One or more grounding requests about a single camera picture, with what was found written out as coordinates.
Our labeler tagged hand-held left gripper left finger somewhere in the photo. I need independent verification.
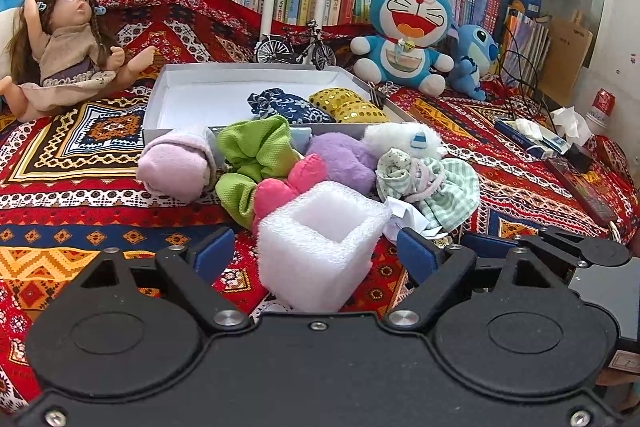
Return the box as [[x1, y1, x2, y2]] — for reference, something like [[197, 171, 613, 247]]
[[77, 227, 252, 336]]

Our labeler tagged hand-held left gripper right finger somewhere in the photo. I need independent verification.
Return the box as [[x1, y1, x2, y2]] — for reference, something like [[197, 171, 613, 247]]
[[382, 228, 571, 334]]

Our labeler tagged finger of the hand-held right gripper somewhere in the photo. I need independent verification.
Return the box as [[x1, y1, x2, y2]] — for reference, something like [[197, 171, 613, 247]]
[[461, 225, 632, 269]]

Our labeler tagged white paper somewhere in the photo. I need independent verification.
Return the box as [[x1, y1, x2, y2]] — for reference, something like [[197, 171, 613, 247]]
[[382, 199, 451, 240]]

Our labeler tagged green checked doll dress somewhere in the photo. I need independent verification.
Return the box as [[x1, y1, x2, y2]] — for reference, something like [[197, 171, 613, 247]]
[[375, 148, 481, 233]]

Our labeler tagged pink heart cushion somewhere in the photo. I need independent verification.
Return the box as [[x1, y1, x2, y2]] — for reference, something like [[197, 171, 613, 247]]
[[252, 154, 328, 233]]

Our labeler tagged lilac cloth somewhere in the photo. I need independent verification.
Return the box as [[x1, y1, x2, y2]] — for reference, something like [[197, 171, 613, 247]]
[[136, 130, 218, 206]]

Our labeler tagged white foam block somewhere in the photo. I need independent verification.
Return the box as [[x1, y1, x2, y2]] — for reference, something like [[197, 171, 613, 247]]
[[256, 182, 391, 313]]

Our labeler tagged green textured cloth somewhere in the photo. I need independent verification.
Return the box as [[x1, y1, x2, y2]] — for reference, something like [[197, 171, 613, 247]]
[[215, 116, 304, 230]]

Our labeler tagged white fluffy plush toy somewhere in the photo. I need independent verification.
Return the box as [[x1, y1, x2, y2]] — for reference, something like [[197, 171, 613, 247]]
[[362, 122, 446, 160]]

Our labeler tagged purple plush toy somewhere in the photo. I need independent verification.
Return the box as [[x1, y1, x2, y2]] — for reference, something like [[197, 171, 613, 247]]
[[305, 133, 378, 198]]

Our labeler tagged white cardboard box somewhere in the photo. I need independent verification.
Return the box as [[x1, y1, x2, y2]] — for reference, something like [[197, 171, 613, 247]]
[[142, 63, 418, 142]]

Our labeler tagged long dark patterned box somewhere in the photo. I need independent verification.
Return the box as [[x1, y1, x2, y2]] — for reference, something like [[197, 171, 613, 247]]
[[545, 157, 618, 225]]

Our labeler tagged blue tissue packet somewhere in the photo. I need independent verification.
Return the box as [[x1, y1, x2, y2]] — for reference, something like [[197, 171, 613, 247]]
[[494, 117, 571, 160]]

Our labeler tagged small black box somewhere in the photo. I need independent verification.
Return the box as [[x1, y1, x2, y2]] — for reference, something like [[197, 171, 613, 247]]
[[567, 142, 596, 172]]

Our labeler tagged red patterned blanket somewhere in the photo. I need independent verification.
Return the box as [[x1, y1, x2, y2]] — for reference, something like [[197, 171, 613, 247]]
[[0, 0, 640, 408]]

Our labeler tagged white crumpled tissue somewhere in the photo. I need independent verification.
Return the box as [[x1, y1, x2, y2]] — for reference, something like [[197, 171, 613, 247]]
[[550, 106, 593, 145]]

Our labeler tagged blue floral pouch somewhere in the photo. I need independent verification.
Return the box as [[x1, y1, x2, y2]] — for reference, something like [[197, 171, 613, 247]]
[[246, 87, 337, 125]]

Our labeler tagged gold sequin pouch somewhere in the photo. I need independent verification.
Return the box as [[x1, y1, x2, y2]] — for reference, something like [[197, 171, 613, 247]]
[[307, 87, 386, 124]]

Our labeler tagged black binder clip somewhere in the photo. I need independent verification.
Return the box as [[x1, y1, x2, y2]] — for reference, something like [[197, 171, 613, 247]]
[[367, 82, 396, 110]]

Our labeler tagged red paper cup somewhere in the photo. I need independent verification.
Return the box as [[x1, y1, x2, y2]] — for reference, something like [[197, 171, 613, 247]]
[[585, 88, 617, 135]]

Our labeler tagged blue alien plush toy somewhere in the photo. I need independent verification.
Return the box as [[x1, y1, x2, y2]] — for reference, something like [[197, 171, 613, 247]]
[[445, 23, 501, 102]]

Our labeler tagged stack of thin colourful books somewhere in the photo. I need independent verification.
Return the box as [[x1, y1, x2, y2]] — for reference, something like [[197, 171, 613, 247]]
[[500, 7, 551, 92]]

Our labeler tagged brown paper bag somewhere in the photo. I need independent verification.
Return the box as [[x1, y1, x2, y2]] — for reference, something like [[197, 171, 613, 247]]
[[540, 9, 593, 108]]

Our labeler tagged miniature black bicycle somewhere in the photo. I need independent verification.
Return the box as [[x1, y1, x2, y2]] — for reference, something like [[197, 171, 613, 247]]
[[254, 19, 337, 70]]

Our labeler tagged blue cat plush toy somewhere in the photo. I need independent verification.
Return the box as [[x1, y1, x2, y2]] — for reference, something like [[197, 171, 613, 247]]
[[350, 0, 456, 95]]

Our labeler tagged brown haired doll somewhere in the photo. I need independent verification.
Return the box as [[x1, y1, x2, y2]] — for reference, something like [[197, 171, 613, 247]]
[[0, 0, 157, 124]]

